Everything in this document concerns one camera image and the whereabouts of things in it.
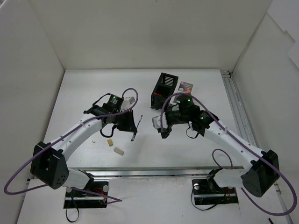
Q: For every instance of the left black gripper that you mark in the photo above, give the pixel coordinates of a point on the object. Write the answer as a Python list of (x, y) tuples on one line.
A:
[(126, 120)]

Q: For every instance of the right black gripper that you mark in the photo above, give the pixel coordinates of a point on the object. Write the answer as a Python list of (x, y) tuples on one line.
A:
[(168, 122)]

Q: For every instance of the small tan eraser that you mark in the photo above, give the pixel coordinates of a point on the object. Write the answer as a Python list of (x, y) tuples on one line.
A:
[(110, 142)]

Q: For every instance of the white eraser block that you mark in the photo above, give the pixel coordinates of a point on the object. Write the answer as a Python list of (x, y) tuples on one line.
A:
[(118, 151)]

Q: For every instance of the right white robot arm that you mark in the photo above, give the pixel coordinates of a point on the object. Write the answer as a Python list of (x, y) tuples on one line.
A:
[(259, 170)]

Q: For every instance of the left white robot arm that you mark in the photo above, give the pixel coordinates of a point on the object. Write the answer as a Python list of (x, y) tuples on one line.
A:
[(50, 164)]

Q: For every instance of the black slotted container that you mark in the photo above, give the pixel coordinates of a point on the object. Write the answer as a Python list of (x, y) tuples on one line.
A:
[(165, 85)]

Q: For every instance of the white slotted container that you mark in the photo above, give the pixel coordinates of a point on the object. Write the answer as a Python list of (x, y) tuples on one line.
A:
[(190, 87)]

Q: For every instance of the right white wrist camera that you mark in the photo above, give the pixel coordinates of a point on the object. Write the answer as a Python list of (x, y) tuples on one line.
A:
[(159, 121)]

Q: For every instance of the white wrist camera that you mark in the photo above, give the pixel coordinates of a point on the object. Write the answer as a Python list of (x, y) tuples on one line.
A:
[(127, 103), (159, 121)]

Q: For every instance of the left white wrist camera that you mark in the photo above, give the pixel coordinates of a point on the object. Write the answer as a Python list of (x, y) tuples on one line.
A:
[(127, 103)]

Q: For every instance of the aluminium front rail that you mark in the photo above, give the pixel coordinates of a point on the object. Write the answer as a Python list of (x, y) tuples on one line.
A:
[(146, 172)]

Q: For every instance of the aluminium rail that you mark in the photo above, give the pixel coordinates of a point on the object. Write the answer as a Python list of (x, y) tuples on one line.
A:
[(240, 117), (146, 172)]

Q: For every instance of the aluminium right rail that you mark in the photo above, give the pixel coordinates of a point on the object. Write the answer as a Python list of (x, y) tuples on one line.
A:
[(240, 117)]

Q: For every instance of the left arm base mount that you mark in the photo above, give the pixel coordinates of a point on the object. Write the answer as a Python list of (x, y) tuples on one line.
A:
[(82, 200)]

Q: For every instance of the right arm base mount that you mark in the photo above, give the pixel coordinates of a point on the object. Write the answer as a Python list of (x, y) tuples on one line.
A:
[(204, 198)]

